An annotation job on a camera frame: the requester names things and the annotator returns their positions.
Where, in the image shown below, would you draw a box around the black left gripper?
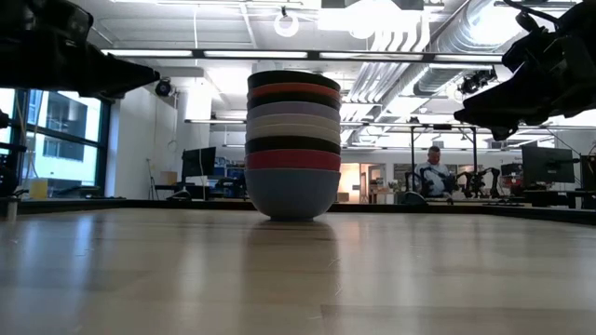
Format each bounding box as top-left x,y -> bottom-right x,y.
0,0 -> 162,100

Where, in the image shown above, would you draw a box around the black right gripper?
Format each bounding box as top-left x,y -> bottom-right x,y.
453,0 -> 596,142

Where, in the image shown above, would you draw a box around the orange bowl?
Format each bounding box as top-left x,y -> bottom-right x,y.
247,82 -> 343,101

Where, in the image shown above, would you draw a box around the lavender bowl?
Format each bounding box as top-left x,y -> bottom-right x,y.
246,100 -> 343,124

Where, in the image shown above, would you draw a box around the white bowl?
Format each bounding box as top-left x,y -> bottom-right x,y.
245,123 -> 343,146
246,113 -> 343,136

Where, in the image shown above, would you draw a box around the maroon bowl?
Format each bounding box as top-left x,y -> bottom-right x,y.
244,148 -> 343,173

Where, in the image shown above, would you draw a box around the round black ceiling spotlight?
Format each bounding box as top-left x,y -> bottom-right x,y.
154,77 -> 175,99

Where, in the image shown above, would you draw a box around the black ceiling spotlight cluster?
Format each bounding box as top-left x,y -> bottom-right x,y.
456,67 -> 499,96

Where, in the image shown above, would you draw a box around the distant black robot arms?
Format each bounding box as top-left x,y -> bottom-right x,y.
402,166 -> 504,201

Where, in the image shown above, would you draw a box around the black computer monitor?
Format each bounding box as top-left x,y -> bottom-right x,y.
521,144 -> 576,185

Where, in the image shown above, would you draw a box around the large glass window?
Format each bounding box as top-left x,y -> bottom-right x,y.
0,87 -> 114,199

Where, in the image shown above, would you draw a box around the person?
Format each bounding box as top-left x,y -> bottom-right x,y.
413,144 -> 455,203

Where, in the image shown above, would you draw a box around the black desk monitor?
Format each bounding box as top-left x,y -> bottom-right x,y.
181,145 -> 218,180

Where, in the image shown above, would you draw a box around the yellow container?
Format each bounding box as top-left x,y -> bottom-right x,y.
28,179 -> 49,201

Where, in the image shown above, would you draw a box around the blue bowl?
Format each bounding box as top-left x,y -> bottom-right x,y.
243,167 -> 343,223

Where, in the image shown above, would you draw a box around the silver ceiling air duct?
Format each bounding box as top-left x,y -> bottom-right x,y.
413,0 -> 513,98

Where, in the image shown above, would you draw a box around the distant black station frame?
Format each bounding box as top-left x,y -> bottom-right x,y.
408,123 -> 480,202

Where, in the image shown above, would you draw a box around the white ring lamp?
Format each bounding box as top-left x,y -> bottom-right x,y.
273,7 -> 301,39

